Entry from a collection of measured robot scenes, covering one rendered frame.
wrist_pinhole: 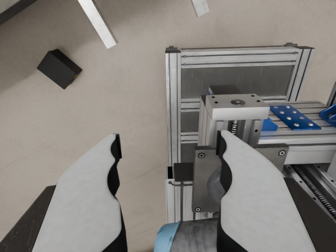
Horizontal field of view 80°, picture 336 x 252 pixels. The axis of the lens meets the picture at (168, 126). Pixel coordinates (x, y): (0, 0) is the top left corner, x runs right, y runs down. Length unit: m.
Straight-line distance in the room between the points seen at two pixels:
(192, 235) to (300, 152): 0.43
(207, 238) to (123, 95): 1.28
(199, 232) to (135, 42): 1.24
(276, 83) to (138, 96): 0.93
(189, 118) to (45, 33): 1.07
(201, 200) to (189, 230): 0.19
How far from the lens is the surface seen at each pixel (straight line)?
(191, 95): 1.31
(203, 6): 0.57
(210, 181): 0.53
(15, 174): 2.36
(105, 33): 0.61
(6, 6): 0.87
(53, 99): 1.74
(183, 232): 0.42
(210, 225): 0.43
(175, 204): 0.73
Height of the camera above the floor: 1.42
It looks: 61 degrees down
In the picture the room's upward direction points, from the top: 178 degrees clockwise
